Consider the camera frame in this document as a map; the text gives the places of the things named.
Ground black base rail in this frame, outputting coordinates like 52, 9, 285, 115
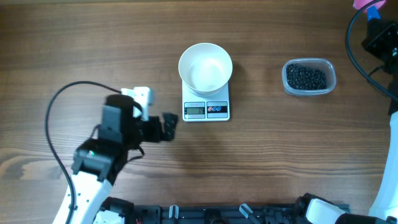
99, 195, 352, 224

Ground white digital kitchen scale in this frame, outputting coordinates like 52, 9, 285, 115
182, 83, 230, 122

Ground black beans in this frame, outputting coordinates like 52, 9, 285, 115
286, 63, 326, 90

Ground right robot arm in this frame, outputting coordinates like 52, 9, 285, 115
294, 18, 397, 224

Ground pink scoop blue handle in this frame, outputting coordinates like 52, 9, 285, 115
353, 0, 386, 21

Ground left black cable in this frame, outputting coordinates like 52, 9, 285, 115
45, 80, 123, 224

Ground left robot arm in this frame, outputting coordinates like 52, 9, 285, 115
54, 95, 178, 223

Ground clear plastic container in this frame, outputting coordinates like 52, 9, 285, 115
282, 58, 336, 96

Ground white ceramic bowl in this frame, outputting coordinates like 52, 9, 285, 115
178, 43, 233, 95

